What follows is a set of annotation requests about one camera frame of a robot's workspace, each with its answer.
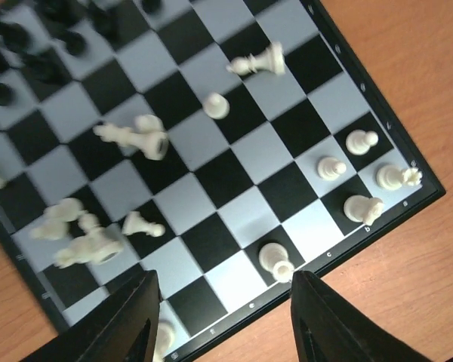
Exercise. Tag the white bishop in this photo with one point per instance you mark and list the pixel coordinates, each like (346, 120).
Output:
(95, 248)
(274, 258)

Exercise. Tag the black and grey chessboard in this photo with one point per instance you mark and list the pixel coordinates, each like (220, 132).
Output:
(101, 115)

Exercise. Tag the white pawn lying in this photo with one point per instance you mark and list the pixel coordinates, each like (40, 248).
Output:
(135, 223)

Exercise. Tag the white pawn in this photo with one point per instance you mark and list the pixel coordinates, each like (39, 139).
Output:
(216, 106)
(391, 177)
(135, 223)
(359, 142)

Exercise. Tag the white bishop lying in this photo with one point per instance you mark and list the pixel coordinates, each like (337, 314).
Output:
(95, 248)

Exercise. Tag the white knight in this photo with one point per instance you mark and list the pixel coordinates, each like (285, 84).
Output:
(165, 338)

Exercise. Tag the white chess piece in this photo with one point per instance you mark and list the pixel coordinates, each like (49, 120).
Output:
(330, 168)
(271, 60)
(359, 208)

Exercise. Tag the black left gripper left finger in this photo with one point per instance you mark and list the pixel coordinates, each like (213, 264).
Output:
(121, 328)

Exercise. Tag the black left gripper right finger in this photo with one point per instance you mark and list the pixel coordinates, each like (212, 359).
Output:
(328, 328)

